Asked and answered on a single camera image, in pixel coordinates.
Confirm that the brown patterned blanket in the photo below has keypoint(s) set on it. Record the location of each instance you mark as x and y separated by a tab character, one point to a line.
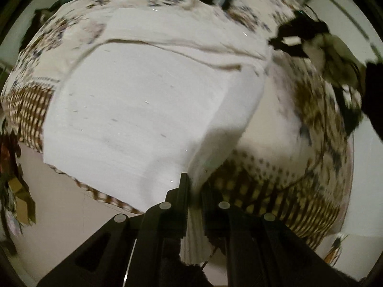
299	167

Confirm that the orange object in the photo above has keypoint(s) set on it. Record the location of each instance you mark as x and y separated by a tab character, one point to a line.
335	251

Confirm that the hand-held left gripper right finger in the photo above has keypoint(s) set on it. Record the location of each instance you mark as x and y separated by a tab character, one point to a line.
209	203

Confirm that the cardboard box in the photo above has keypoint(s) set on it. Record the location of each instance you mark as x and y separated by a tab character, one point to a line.
22	198

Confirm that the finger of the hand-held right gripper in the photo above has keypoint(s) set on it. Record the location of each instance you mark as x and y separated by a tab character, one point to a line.
294	27
291	49

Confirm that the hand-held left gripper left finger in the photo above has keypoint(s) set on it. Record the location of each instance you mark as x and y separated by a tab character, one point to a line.
183	197

